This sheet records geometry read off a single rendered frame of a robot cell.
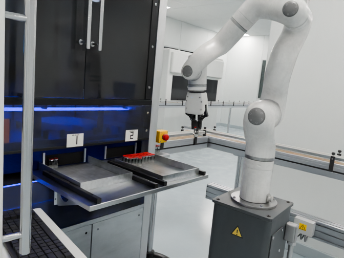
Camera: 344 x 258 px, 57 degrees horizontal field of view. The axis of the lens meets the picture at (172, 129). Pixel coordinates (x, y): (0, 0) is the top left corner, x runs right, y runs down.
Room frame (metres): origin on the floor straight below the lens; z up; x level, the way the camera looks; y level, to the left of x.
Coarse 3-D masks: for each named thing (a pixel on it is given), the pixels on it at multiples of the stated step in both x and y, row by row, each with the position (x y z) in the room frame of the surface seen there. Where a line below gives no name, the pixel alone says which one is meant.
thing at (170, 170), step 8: (120, 160) 1.54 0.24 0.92; (160, 160) 1.71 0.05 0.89; (168, 160) 1.67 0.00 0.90; (136, 168) 1.46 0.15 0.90; (144, 168) 1.55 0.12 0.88; (152, 168) 1.56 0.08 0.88; (160, 168) 1.57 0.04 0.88; (168, 168) 1.59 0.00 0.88; (176, 168) 1.60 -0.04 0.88; (184, 168) 1.59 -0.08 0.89; (192, 168) 1.56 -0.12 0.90; (160, 176) 1.35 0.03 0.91; (168, 176) 1.37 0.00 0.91; (176, 176) 1.41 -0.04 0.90; (184, 176) 1.45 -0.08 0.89
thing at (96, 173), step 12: (48, 168) 1.32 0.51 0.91; (60, 168) 1.42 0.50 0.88; (72, 168) 1.44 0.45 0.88; (84, 168) 1.45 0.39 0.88; (96, 168) 1.47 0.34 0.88; (108, 168) 1.46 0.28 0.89; (120, 168) 1.40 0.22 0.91; (72, 180) 1.20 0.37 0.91; (84, 180) 1.29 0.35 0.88; (96, 180) 1.21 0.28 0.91; (108, 180) 1.26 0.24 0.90; (120, 180) 1.31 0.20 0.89
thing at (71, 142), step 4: (68, 136) 1.40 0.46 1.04; (72, 136) 1.42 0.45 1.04; (80, 136) 1.45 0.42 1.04; (68, 140) 1.40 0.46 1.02; (72, 140) 1.42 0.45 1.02; (80, 140) 1.45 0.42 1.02; (68, 144) 1.40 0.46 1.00; (72, 144) 1.42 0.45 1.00; (76, 144) 1.43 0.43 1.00; (80, 144) 1.45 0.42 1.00
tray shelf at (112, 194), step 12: (36, 180) 1.29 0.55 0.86; (48, 180) 1.25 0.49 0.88; (132, 180) 1.35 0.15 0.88; (180, 180) 1.41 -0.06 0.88; (192, 180) 1.46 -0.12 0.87; (60, 192) 1.16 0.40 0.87; (72, 192) 1.14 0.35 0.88; (96, 192) 1.16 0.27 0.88; (108, 192) 1.17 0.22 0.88; (120, 192) 1.19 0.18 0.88; (132, 192) 1.20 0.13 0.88; (144, 192) 1.22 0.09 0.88; (156, 192) 1.27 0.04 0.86; (84, 204) 1.05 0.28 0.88; (96, 204) 1.05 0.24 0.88; (108, 204) 1.09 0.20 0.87
